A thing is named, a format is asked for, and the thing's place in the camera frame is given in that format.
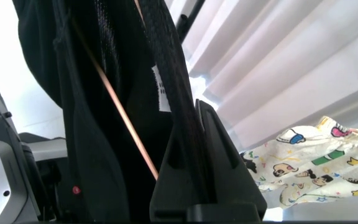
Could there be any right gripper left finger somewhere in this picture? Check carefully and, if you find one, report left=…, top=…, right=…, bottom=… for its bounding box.
left=150, top=124, right=205, bottom=222

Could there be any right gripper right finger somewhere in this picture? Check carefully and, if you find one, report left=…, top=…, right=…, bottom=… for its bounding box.
left=195, top=99, right=267, bottom=222

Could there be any black garment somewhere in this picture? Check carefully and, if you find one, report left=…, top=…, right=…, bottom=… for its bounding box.
left=12, top=0, right=213, bottom=223

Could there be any black clothes rack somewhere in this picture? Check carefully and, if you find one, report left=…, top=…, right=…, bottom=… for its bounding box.
left=175, top=0, right=206, bottom=44

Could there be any cream printed garment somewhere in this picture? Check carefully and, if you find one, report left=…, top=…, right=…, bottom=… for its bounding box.
left=239, top=115, right=358, bottom=209

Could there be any pink clothes hanger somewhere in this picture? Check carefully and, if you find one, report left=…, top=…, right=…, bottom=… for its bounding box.
left=71, top=0, right=160, bottom=181

